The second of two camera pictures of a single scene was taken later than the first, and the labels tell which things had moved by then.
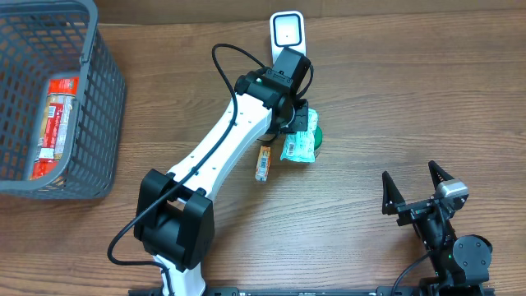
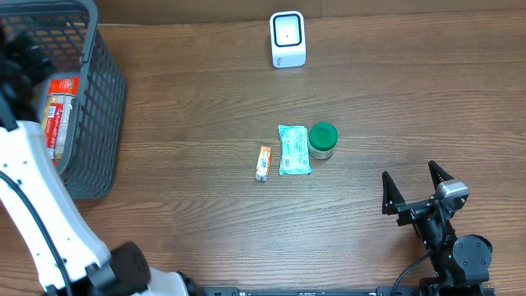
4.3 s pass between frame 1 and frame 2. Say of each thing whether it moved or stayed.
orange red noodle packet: stayed
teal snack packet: moved
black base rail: stayed
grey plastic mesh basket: stayed
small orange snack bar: stayed
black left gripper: moved
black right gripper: stayed
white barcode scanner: stayed
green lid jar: moved
